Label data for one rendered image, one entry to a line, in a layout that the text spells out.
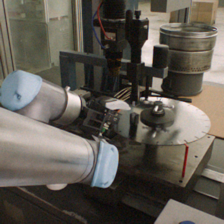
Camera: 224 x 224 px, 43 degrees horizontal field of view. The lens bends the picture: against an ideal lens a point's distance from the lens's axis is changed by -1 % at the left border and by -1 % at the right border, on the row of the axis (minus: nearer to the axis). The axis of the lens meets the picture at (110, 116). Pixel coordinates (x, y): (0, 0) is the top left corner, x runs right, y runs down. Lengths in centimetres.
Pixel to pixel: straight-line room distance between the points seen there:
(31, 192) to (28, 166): 68
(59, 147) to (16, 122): 8
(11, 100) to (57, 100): 9
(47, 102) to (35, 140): 26
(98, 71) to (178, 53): 43
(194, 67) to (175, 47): 14
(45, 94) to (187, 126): 50
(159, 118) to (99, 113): 30
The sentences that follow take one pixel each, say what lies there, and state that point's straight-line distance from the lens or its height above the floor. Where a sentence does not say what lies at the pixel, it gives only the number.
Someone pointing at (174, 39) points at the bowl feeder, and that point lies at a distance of 151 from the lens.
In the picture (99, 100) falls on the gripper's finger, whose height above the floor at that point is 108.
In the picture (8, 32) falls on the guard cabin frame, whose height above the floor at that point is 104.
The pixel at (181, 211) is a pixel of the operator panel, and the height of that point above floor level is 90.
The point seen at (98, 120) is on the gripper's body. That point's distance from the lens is 63.
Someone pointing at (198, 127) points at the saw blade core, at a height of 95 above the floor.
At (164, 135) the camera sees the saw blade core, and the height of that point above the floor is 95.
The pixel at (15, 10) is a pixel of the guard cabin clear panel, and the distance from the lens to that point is 196.
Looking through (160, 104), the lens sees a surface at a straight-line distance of 89.
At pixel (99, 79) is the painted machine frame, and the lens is 159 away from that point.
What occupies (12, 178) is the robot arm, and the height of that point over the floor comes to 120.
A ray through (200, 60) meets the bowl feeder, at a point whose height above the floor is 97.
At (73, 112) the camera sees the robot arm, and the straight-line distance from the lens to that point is 59.
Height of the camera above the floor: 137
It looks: 27 degrees down
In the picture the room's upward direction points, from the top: straight up
